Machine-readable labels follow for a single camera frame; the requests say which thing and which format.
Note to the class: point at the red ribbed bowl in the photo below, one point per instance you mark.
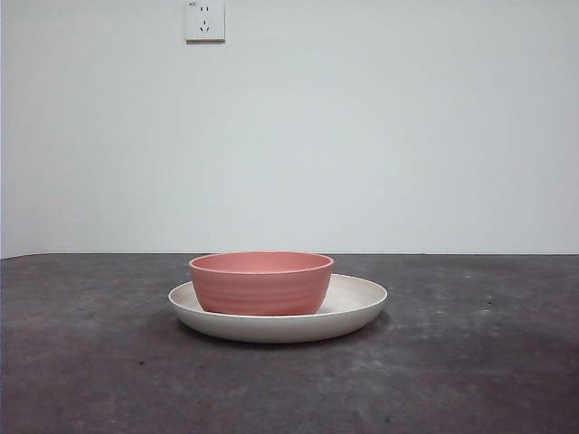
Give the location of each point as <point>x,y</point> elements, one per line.
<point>260,285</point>

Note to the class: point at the white round plate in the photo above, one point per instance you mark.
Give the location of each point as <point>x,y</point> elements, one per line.
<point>280,327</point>

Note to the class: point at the white wall socket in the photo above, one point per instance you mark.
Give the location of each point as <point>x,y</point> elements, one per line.
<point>204,22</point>

